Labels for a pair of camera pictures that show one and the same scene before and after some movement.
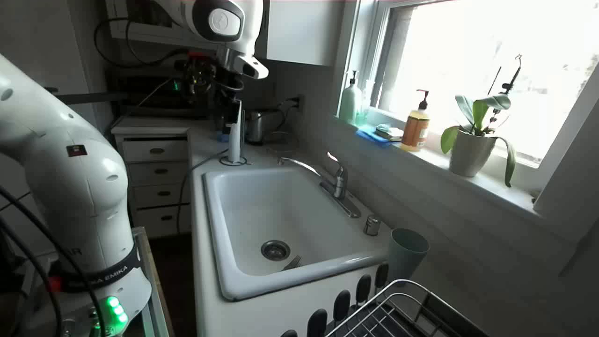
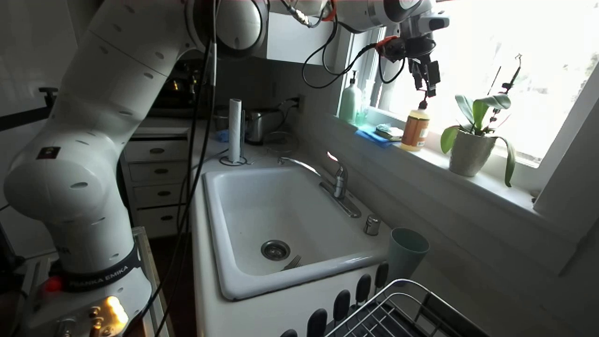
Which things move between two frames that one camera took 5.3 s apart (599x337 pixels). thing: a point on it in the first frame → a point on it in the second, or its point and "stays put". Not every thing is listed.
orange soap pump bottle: [415, 125] stays put
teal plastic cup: [406, 249] stays put
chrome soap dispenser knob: [370, 226] stays put
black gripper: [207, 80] → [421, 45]
